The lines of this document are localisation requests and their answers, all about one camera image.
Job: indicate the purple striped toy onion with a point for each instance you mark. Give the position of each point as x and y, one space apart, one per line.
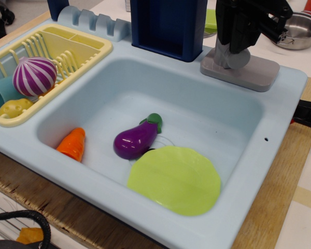
34 76

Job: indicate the green cutting board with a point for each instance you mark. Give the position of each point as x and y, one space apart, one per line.
210 21

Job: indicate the teal plastic cup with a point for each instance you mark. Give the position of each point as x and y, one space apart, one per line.
8 91

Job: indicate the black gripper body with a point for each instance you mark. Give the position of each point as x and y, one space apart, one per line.
273 16

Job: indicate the stainless steel pot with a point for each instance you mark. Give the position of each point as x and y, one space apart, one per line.
299 32

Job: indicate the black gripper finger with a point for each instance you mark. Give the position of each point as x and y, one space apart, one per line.
224 16
244 30

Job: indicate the purple toy eggplant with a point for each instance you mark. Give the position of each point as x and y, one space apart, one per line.
133 143

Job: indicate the wooden board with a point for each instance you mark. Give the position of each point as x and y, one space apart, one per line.
280 216

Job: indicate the black clamp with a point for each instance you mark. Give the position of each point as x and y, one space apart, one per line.
302 114

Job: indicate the lime green plate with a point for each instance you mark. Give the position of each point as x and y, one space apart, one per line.
177 178

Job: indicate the yellow dish rack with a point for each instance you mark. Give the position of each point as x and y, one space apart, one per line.
73 52

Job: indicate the light blue toy sink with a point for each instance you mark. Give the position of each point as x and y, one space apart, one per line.
238 129

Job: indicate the orange tape piece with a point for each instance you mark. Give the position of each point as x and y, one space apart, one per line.
30 235

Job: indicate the grey toy faucet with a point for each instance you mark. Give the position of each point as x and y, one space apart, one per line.
241 69

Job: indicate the orange toy carrot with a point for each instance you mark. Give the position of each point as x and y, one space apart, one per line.
73 144

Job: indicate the dark blue box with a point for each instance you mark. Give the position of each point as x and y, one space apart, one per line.
173 28

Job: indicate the yellow toy potato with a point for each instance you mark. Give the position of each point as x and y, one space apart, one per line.
14 108

